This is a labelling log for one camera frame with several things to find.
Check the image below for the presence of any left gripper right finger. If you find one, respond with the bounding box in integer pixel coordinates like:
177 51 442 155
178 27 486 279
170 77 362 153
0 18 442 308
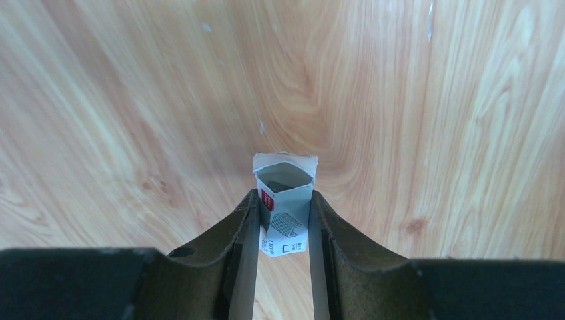
309 192 564 319

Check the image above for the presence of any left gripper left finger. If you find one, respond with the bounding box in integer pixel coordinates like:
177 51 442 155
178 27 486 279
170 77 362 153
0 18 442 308
1 189 260 319

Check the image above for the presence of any white staple box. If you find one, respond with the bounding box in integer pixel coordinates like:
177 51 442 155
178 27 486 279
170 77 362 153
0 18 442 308
252 152 318 257

